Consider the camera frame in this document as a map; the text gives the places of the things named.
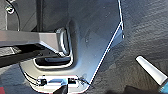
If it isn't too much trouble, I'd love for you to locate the small white box blue middle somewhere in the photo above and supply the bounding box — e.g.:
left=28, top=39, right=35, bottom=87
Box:
left=37, top=75, right=81, bottom=88

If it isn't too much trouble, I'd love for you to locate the white rounded object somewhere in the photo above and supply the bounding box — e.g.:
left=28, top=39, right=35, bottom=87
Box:
left=134, top=55, right=168, bottom=94

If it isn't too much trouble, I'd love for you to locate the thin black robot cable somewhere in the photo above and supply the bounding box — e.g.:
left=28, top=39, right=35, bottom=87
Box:
left=4, top=0, right=22, bottom=32

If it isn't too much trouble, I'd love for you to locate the thick grey robot torso limb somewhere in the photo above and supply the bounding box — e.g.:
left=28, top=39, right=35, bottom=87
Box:
left=0, top=27, right=73, bottom=57

